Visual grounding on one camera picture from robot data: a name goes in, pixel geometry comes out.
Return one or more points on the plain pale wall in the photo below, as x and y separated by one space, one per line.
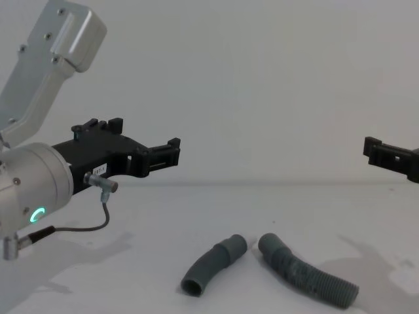
248 81

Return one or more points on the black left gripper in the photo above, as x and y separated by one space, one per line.
95 150

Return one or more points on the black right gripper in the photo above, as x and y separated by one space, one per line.
414 176

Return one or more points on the white table cloth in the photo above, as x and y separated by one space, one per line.
248 212

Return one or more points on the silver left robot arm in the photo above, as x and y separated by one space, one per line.
32 170

